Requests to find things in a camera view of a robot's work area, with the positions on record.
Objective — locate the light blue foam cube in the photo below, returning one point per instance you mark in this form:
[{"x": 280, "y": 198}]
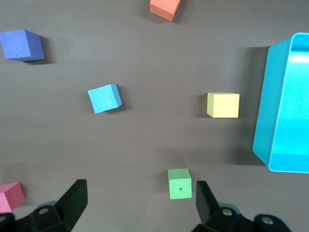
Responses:
[{"x": 103, "y": 99}]

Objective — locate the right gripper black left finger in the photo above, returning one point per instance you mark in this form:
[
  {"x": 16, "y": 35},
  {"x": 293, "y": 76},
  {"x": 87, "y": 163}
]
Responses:
[{"x": 72, "y": 203}]

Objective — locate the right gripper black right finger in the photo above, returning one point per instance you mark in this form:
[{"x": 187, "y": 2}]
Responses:
[{"x": 207, "y": 207}]

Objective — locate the cyan plastic bin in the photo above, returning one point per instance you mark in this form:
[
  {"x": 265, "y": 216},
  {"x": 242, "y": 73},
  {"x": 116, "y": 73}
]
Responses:
[{"x": 268, "y": 108}]

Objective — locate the purple foam cube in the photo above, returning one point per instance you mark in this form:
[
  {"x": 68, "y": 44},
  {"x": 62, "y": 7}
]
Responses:
[{"x": 17, "y": 44}]

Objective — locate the red foam cube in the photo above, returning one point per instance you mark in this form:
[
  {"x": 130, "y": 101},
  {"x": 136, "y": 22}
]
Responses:
[{"x": 9, "y": 198}]

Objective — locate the yellow foam cube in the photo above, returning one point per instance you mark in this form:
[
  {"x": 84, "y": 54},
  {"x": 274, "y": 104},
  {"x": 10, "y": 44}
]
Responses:
[{"x": 225, "y": 105}]

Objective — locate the orange foam cube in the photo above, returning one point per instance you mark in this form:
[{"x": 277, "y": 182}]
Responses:
[{"x": 164, "y": 8}]

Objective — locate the green foam cube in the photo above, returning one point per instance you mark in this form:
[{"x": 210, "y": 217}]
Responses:
[{"x": 179, "y": 188}]

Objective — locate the brown table cover sheet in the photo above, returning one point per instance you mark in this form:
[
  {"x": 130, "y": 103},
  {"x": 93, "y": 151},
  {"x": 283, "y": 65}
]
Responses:
[{"x": 154, "y": 145}]

